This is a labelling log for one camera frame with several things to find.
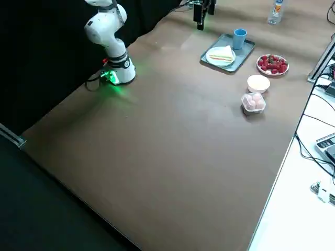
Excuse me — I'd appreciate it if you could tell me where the aluminium post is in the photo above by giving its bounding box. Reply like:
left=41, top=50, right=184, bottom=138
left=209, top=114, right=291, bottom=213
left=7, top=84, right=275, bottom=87
left=306, top=38, right=335, bottom=83

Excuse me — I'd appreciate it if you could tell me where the light blue plate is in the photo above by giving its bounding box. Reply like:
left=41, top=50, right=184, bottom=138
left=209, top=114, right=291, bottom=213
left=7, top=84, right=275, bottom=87
left=205, top=47, right=237, bottom=67

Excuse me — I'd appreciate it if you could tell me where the red strawberry pile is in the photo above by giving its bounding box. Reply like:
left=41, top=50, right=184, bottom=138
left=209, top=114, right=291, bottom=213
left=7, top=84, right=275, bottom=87
left=258, top=54, right=288, bottom=74

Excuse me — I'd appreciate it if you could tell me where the black stepped device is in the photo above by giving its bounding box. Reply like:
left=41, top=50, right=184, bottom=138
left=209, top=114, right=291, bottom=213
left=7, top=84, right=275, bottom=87
left=323, top=83, right=335, bottom=98

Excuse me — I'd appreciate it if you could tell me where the clear bottle blue cap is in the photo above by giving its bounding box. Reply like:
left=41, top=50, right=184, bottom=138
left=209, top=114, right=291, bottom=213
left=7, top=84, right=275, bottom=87
left=267, top=0, right=285, bottom=26

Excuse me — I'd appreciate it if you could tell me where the grey rectangular tray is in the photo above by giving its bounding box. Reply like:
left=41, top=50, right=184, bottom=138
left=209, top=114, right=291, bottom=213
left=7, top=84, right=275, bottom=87
left=200, top=32, right=256, bottom=74

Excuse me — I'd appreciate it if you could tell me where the clear plastic egg box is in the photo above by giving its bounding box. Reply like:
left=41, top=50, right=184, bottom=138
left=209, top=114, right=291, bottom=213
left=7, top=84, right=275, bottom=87
left=240, top=92, right=267, bottom=115

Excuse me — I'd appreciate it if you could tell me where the triangular white bread sandwich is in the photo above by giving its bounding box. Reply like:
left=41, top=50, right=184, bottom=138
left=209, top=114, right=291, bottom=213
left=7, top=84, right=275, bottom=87
left=208, top=45, right=235, bottom=63

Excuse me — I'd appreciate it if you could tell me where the white connector block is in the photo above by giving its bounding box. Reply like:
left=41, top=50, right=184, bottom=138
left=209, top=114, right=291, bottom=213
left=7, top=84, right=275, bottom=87
left=310, top=180, right=335, bottom=203

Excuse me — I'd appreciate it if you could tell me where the aluminium frame rail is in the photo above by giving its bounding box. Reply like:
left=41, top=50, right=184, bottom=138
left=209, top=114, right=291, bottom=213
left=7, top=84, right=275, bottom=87
left=0, top=122, right=27, bottom=150

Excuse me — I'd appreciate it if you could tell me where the black desk cable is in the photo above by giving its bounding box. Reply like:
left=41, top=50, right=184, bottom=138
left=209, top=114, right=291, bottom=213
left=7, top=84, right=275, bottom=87
left=294, top=74, right=335, bottom=181

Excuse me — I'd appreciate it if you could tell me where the blue cup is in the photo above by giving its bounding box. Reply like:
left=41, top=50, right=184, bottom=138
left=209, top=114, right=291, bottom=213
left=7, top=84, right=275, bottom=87
left=233, top=28, right=248, bottom=50

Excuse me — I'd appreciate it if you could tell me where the grey device with buttons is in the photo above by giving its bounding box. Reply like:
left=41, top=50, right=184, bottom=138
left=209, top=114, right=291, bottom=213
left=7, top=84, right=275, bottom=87
left=314, top=132, right=335, bottom=165

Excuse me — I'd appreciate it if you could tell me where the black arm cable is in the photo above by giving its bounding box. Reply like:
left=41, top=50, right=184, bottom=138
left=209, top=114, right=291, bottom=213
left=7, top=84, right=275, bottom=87
left=85, top=74, right=106, bottom=93

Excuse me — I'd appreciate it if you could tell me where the white round plate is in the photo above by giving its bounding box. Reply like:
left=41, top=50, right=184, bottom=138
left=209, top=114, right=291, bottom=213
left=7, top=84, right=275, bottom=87
left=256, top=54, right=290, bottom=77

